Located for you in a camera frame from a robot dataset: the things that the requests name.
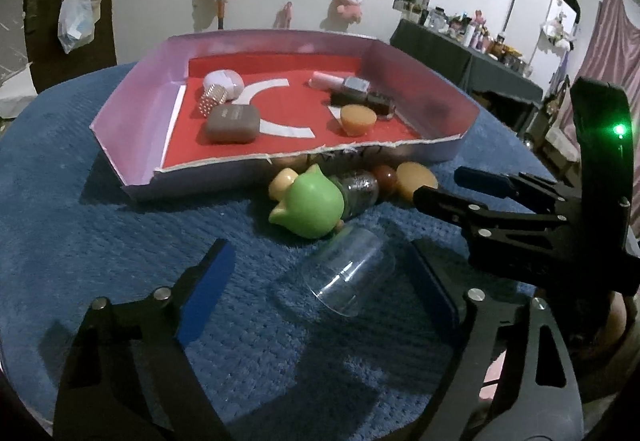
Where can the tan mushroom-shaped knob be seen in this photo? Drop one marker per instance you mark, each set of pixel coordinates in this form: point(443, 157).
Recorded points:
point(357, 118)
point(415, 175)

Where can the rhinestone covered box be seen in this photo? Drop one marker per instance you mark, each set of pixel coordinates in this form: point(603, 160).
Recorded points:
point(212, 102)

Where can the small glitter bottle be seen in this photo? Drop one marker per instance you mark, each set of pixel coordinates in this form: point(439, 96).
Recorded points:
point(359, 191)

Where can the dark wooden door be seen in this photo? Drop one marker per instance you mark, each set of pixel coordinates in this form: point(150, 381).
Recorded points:
point(45, 66)

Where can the white pink earbud case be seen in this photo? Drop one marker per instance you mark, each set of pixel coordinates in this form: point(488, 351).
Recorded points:
point(225, 82)

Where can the pink wall hanger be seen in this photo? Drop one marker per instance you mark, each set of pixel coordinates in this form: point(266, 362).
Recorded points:
point(287, 16)

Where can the brown glossy bead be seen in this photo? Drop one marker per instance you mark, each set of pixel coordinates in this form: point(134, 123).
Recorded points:
point(385, 178)

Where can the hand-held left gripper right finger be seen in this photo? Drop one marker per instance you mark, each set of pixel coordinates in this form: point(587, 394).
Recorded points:
point(436, 287)

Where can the white cabinet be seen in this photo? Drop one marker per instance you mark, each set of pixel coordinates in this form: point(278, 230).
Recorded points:
point(530, 11)

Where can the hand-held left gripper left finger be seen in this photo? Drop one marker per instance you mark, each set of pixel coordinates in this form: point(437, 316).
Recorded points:
point(210, 292)

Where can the clear plastic cup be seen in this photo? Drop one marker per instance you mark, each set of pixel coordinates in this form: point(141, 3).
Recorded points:
point(345, 271)

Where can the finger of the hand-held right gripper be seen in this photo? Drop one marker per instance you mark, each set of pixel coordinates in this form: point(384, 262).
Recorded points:
point(480, 178)
point(450, 206)

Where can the hanging plastic bag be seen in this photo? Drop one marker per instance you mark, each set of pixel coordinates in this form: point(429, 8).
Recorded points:
point(75, 21)

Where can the row of bottles and jars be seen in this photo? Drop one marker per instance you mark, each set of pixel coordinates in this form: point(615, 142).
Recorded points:
point(470, 33)

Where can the table with dark cloth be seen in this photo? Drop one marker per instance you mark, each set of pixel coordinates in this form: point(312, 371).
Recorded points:
point(440, 53)

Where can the pink curtain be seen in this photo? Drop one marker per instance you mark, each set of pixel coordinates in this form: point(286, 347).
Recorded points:
point(607, 51)

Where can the pink pig plush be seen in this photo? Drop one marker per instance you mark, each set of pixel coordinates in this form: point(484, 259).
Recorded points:
point(350, 1)

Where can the green tulip-shaped toy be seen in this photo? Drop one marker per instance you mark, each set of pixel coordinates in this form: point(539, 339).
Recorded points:
point(310, 207)

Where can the brown earbud case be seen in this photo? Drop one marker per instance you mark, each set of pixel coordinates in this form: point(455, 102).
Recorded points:
point(232, 123)

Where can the star-patterned curtain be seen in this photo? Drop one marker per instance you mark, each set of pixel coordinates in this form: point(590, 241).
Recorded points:
point(11, 46)

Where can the red and purple cardboard tray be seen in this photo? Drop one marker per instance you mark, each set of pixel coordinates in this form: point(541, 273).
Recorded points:
point(280, 141)

